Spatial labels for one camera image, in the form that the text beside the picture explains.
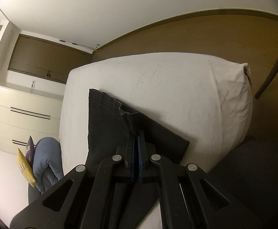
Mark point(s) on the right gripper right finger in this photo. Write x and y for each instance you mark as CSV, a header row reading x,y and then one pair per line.
x,y
145,168

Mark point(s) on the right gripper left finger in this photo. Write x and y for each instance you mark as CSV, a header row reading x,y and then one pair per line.
x,y
129,162

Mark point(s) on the black pants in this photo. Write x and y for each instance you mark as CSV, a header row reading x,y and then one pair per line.
x,y
109,123

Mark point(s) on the blue folded duvet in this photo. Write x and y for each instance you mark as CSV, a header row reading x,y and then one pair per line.
x,y
47,164

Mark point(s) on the purple cushion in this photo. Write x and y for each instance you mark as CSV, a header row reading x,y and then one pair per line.
x,y
30,151

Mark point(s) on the grey headboard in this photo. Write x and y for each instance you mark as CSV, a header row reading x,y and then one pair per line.
x,y
33,194

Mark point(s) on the yellow cushion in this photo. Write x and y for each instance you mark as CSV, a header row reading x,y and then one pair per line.
x,y
25,168

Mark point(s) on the cream wardrobe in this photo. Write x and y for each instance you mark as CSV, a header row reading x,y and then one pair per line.
x,y
26,113

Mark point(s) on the brown door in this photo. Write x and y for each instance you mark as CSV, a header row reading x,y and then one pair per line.
x,y
46,59

